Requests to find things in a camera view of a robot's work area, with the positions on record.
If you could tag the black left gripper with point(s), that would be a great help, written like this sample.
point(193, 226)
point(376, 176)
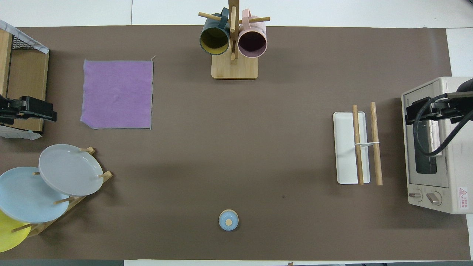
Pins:
point(9, 107)

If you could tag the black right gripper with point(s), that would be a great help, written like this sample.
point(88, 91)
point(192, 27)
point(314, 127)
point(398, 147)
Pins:
point(456, 103)

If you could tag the purple and grey towel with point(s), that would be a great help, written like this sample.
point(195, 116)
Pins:
point(118, 94)

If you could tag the white towel rack wooden bars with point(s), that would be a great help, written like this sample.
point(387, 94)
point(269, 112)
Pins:
point(345, 147)

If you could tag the wooden plate rack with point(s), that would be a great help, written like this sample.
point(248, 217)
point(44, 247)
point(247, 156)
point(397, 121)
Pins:
point(107, 175)

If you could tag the wooden shelf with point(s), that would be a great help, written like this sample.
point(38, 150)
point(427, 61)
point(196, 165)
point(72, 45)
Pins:
point(27, 81)

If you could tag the beige toaster oven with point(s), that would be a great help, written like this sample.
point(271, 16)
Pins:
point(454, 166)

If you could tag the grey plate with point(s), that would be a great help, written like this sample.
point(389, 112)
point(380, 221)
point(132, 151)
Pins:
point(70, 170)

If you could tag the light blue plate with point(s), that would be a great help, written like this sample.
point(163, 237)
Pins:
point(26, 195)

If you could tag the yellow plate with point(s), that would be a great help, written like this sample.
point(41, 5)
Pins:
point(9, 234)

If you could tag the pink mug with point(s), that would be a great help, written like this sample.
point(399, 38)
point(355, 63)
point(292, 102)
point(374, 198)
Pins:
point(252, 42)

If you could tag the brown table mat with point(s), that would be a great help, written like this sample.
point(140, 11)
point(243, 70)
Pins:
point(236, 147)

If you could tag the wooden mug tree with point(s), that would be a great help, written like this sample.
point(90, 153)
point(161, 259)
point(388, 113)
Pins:
point(234, 70)

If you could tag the dark teal mug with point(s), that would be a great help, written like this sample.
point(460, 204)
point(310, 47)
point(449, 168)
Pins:
point(214, 38)

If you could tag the blue call bell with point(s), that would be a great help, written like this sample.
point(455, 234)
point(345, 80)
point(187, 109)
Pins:
point(228, 220)

